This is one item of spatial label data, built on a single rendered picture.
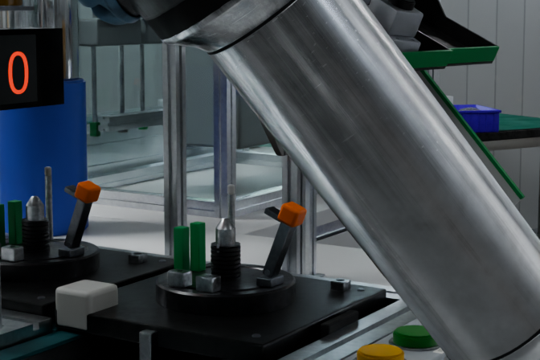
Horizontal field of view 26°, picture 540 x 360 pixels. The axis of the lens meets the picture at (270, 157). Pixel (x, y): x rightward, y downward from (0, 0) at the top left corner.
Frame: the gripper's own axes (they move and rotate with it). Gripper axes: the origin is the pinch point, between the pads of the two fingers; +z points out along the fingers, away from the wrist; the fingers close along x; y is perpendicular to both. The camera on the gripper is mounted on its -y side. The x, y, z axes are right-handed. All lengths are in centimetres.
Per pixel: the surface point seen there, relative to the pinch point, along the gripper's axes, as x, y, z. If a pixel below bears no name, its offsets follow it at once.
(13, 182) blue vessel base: 52, -86, 18
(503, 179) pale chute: 47.4, 5.4, 9.4
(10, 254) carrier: -6.0, -29.4, 13.3
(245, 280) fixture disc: 0.3, -3.7, 14.1
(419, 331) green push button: -1.7, 16.1, 15.9
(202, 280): -6.1, -4.4, 13.0
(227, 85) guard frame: 86, -63, 2
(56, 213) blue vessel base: 56, -79, 23
